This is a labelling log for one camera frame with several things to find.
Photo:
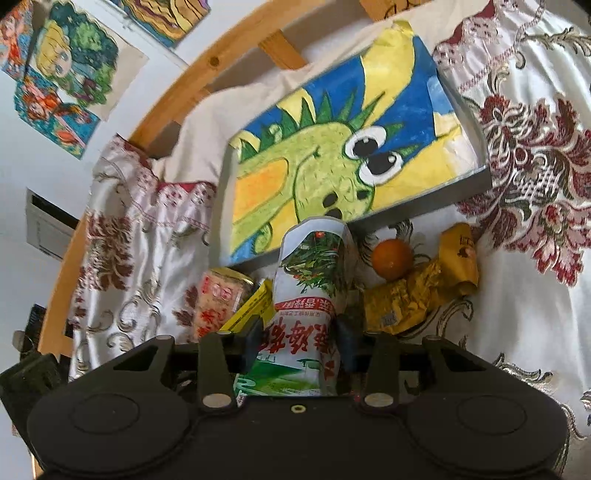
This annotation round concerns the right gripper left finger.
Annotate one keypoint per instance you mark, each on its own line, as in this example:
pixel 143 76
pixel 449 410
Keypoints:
pixel 221 356

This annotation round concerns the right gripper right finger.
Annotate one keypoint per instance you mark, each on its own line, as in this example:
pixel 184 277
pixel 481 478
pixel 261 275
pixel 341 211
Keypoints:
pixel 370 362

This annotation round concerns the rice cracker snack bag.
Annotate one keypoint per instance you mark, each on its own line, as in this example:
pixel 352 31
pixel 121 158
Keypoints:
pixel 221 292

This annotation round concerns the yellow snack bar packet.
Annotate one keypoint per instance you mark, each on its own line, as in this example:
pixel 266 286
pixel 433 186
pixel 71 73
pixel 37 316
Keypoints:
pixel 260 304

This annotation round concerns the white green pickle packet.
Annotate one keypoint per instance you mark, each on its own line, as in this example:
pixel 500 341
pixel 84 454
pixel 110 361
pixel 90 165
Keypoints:
pixel 312 282

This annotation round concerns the gold foil snack packet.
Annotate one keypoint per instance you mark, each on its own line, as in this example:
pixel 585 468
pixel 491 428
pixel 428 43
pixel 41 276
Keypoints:
pixel 398 306

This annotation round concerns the small orange tangerine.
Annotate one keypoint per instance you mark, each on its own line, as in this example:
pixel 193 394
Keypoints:
pixel 392 259

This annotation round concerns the cream blanket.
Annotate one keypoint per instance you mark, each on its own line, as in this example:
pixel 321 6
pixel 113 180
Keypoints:
pixel 208 124

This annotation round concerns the grey tray with painted lining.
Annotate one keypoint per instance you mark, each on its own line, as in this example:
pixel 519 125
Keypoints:
pixel 373 140

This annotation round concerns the orange hair girl drawing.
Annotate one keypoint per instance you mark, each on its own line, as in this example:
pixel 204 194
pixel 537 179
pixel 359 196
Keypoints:
pixel 36 98

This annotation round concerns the blond boy drawing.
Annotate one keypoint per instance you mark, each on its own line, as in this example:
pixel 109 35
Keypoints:
pixel 79 58

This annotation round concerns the floral satin bed cover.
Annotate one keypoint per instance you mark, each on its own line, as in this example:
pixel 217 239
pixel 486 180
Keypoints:
pixel 524 69

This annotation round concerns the swirly night sky drawing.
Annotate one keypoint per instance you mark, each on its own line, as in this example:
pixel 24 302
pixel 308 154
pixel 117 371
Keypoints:
pixel 167 21

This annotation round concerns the white wall box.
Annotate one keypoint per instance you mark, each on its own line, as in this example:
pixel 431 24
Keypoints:
pixel 48 227

